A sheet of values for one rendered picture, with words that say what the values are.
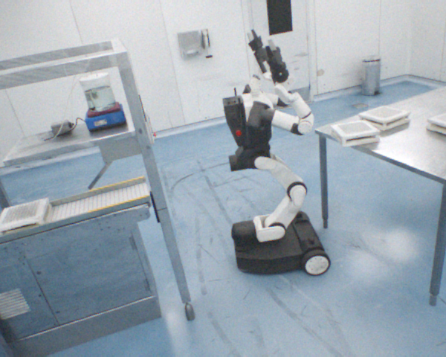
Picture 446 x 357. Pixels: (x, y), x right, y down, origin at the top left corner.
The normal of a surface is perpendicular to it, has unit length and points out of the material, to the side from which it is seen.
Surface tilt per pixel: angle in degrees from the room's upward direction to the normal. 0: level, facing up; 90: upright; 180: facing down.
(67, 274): 90
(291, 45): 90
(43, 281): 90
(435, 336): 0
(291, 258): 90
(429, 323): 0
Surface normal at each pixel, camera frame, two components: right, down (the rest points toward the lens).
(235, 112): 0.07, 0.44
